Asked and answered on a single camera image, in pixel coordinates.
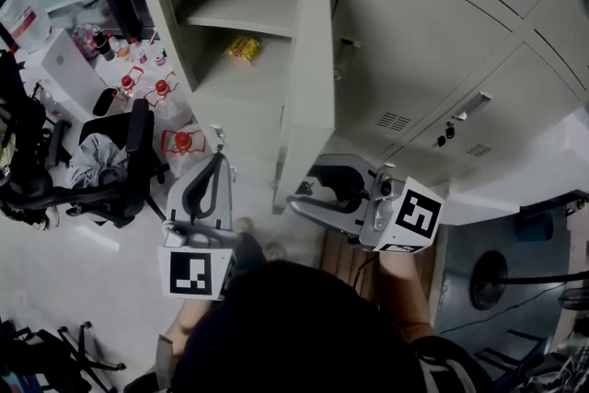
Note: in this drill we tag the clear plastic bag red label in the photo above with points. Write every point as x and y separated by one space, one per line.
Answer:
23 16

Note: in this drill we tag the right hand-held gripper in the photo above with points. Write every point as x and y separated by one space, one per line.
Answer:
382 216

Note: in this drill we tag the yellow snack packet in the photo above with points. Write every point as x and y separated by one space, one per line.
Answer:
243 48

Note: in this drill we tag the small white bottle red cap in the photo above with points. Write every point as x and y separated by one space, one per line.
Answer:
142 56
159 60

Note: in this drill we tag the black office chair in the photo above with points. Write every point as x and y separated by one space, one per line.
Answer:
115 198
23 142

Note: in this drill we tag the person's left forearm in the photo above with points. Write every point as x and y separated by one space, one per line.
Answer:
191 322

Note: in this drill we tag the grey cloth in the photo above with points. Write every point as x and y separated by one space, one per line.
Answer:
96 161

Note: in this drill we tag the grey locker door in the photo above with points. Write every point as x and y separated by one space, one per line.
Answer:
313 83

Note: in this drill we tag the dark drink bottle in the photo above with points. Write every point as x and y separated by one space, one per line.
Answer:
105 47

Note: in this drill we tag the small orange jar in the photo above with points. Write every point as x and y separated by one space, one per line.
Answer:
122 51

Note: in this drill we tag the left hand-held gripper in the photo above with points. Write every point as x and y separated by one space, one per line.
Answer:
188 273

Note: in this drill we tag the black chair base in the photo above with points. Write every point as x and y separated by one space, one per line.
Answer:
78 359

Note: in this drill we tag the person's right forearm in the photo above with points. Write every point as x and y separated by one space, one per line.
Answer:
407 290

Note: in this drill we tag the blue container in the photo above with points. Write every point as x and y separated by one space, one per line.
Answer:
534 225

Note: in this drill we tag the white cardboard box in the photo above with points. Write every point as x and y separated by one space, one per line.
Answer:
64 69

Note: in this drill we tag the person's dark shirt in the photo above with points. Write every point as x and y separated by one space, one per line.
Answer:
299 336

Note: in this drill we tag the person's left shoe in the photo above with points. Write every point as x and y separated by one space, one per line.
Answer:
245 225

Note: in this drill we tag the black metal rack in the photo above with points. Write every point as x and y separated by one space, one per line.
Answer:
511 352

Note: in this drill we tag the grey metal locker cabinet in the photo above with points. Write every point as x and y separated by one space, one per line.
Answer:
414 37

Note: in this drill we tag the black floor fan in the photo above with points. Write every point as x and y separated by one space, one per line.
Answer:
488 280

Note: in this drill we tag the colourful candy jar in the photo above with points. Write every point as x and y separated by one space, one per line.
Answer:
85 41

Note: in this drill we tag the two black-headed keys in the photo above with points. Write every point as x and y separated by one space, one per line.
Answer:
445 135

